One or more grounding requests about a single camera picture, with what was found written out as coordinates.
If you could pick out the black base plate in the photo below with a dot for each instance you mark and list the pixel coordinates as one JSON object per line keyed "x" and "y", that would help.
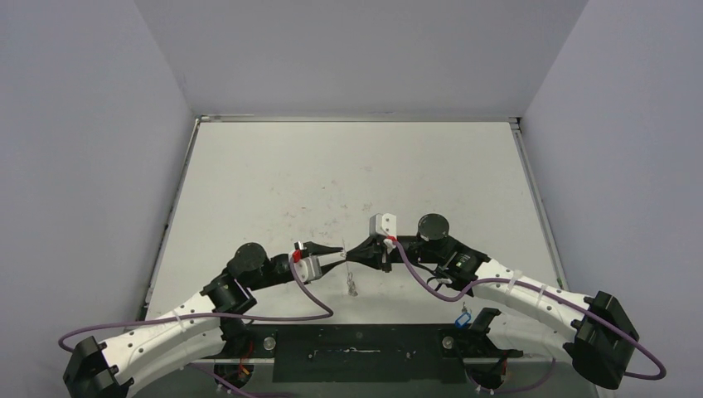
{"x": 360, "y": 353}

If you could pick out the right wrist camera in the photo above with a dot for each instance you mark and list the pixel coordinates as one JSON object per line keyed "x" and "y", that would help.
{"x": 383, "y": 226}

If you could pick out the blue tagged key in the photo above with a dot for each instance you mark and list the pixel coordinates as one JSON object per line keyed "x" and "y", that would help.
{"x": 464, "y": 318}

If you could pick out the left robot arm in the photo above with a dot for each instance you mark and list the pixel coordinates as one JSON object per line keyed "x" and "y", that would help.
{"x": 209, "y": 323}

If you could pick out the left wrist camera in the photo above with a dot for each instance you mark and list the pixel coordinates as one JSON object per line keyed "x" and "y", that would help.
{"x": 306, "y": 267}

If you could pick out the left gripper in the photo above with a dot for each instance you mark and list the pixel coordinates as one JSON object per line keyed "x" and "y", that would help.
{"x": 317, "y": 249}

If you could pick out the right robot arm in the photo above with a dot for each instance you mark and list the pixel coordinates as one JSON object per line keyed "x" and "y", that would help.
{"x": 549, "y": 307}

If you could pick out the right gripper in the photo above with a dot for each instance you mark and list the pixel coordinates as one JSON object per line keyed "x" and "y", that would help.
{"x": 379, "y": 252}

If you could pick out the large metal key ring plate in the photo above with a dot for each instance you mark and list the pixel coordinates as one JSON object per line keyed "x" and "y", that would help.
{"x": 351, "y": 284}

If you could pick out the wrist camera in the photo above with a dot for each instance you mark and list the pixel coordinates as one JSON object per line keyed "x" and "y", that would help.
{"x": 383, "y": 226}
{"x": 306, "y": 267}

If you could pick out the aluminium rail front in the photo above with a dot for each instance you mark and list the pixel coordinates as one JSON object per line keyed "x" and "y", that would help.
{"x": 490, "y": 338}

